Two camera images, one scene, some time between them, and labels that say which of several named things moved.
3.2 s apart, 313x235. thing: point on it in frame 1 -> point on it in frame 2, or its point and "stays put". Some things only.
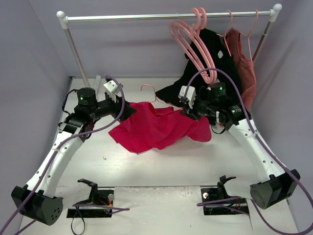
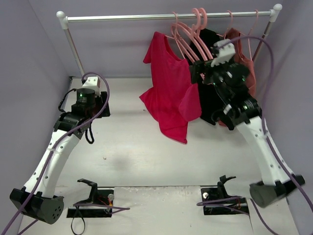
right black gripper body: [193, 110] -> [198, 67]
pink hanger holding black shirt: [224, 35] stays put
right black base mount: [211, 194] stays put
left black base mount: [101, 197] stays put
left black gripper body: [120, 109] -> [104, 104]
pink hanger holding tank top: [249, 34] stays put
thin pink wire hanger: [157, 100] -> [175, 36]
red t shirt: [145, 131] -> [171, 97]
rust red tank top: [245, 68] stays put
